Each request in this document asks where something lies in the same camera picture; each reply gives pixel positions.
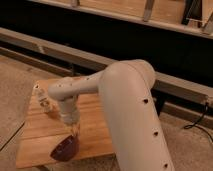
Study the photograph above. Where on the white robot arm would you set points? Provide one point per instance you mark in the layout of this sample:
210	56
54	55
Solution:
124	89

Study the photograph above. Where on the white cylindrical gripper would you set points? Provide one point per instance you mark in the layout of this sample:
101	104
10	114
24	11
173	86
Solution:
70	114

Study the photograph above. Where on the dark purple ceramic bowl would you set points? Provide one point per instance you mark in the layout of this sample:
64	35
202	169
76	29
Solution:
66	149

